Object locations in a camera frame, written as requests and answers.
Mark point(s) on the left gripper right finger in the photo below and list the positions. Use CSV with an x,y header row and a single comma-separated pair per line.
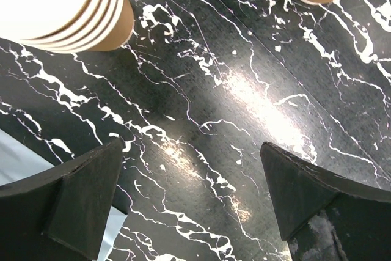
x,y
322,215

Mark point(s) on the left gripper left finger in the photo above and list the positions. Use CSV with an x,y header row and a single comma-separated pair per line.
x,y
67,200

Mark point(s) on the light blue paper bag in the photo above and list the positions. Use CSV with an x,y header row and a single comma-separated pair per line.
x,y
36,181

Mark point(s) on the black marble pattern mat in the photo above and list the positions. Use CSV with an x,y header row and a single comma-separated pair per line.
x,y
198,88

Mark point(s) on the stack of paper cups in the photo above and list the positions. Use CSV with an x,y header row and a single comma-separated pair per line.
x,y
67,26

